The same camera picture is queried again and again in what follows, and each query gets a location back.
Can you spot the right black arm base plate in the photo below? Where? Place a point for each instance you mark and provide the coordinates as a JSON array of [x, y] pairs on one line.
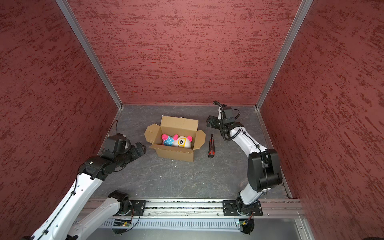
[[231, 208]]

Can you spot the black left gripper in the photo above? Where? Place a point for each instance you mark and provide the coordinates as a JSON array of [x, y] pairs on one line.
[[135, 154]]

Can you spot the red black utility knife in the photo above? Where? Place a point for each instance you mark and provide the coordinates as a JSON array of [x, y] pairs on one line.
[[211, 153]]

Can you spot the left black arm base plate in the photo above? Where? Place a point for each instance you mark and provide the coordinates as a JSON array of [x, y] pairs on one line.
[[136, 207]]

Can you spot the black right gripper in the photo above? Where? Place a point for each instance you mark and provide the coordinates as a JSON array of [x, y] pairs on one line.
[[214, 120]]

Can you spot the brown cardboard express box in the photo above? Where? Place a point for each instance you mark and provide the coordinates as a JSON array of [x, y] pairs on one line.
[[175, 126]]

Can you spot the aluminium front rail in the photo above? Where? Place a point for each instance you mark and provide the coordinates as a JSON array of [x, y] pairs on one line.
[[213, 208]]

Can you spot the white pink blue plush toy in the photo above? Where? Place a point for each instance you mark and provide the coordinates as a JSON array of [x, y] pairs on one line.
[[177, 141]]

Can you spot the left aluminium corner post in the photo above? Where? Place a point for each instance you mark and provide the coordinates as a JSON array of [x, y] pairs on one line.
[[79, 33]]

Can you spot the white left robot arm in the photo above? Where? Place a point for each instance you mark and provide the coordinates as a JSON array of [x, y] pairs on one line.
[[61, 225]]

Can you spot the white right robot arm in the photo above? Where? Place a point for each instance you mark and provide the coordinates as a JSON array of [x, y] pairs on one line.
[[263, 171]]

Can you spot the white slotted cable duct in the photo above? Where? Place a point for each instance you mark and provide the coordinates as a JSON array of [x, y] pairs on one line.
[[175, 224]]

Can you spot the aluminium corner post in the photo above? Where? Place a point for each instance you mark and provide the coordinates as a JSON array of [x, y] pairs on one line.
[[291, 35], [79, 33]]

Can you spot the right aluminium corner post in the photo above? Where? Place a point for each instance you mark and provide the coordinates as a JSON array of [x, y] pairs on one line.
[[291, 35]]

